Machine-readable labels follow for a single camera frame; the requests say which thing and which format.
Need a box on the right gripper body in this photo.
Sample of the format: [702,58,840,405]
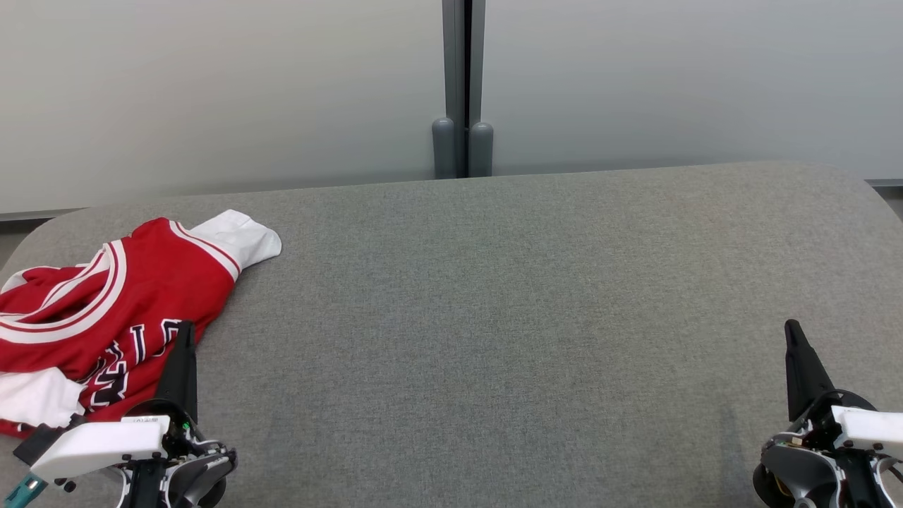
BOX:
[751,389,903,508]

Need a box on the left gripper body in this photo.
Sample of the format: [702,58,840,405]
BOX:
[116,399,238,508]

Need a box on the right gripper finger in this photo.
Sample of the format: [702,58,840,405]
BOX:
[784,319,837,423]

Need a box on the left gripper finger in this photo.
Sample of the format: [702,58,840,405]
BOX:
[154,321,199,424]

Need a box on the red jersey with white sleeves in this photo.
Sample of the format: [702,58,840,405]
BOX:
[0,209,283,438]

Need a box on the teal cable plug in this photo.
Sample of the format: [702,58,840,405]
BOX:
[4,474,47,507]

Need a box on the grey partition post with feet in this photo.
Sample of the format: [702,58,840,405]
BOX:
[432,0,494,179]

